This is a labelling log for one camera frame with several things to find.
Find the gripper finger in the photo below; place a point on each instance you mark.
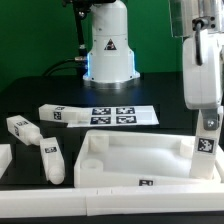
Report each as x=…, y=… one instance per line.
x=211, y=119

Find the white front fence bar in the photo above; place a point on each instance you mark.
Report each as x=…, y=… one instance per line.
x=111, y=200

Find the paper sheet with markers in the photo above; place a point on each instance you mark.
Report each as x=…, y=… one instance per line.
x=117, y=116

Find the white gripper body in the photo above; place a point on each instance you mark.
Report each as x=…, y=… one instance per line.
x=202, y=67

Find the white left fence bar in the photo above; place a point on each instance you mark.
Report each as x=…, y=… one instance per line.
x=5, y=158

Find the white fence bar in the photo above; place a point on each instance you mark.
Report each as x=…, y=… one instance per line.
x=111, y=200
x=5, y=158

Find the white desk top tray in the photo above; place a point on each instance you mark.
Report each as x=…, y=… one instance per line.
x=115, y=158

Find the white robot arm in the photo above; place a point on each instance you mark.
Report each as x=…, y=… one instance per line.
x=110, y=62

